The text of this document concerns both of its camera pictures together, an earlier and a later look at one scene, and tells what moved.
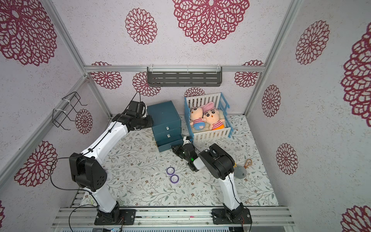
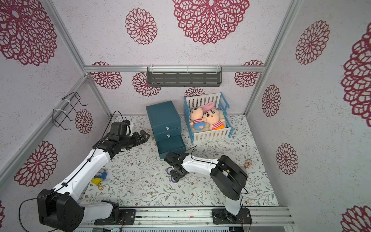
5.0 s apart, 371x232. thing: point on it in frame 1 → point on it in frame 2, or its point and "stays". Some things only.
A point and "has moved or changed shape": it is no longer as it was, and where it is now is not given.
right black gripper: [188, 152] → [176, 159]
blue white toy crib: [206, 116] stays
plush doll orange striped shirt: [211, 115] stays
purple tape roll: [170, 170] stays
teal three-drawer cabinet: [166, 124] stays
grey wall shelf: [184, 76] stays
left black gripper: [150, 122] → [143, 138]
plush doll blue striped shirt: [197, 119] stays
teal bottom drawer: [163, 145] has moved or changed shape
